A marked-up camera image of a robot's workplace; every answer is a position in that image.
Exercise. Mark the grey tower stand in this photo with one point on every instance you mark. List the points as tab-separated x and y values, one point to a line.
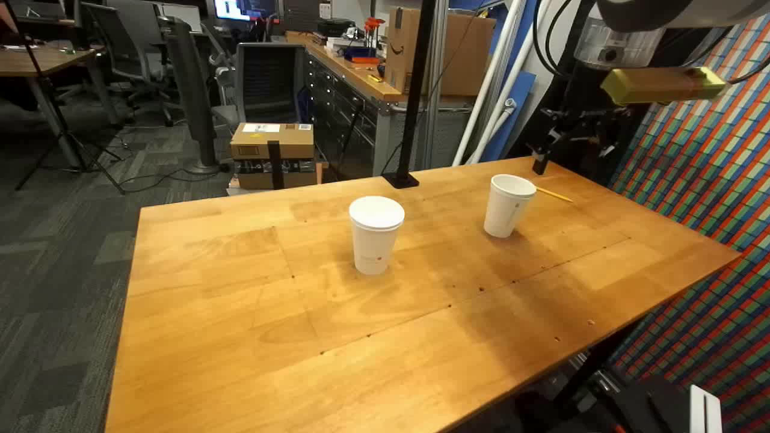
192	98

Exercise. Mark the wooden office desk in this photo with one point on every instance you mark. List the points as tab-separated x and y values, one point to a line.
40	61

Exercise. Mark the dark grey crate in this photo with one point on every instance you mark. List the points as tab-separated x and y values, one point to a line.
268	80

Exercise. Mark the white paper cup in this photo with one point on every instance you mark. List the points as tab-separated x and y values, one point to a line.
377	241
506	208

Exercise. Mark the white plastic pipe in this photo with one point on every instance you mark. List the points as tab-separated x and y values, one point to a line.
494	74
492	136

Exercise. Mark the black equipment under table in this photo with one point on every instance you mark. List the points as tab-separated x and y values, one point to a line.
641	411

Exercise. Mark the black office chair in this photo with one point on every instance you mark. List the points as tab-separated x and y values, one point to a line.
120	39

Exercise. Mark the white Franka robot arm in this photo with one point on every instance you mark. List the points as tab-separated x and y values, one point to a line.
641	14

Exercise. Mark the yellow pencil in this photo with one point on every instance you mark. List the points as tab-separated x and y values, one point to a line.
555	193

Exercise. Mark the small cardboard box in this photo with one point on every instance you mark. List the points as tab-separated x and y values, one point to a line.
273	140

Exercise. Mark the colourful patterned backdrop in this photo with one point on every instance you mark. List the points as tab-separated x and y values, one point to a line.
706	201

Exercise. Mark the white flat device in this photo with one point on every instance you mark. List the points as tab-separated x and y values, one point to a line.
706	411

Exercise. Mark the yellow-green wrist camera box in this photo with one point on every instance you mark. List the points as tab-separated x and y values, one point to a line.
657	85

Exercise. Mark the computer monitor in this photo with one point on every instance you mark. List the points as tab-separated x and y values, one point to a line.
242	9

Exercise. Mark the orange tool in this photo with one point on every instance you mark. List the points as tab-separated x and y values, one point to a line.
363	61

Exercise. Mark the black tripod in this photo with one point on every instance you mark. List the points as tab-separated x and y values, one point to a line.
46	93

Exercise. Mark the black curtain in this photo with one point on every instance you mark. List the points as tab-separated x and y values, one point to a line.
638	164

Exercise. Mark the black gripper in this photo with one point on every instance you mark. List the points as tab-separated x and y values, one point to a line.
591	128

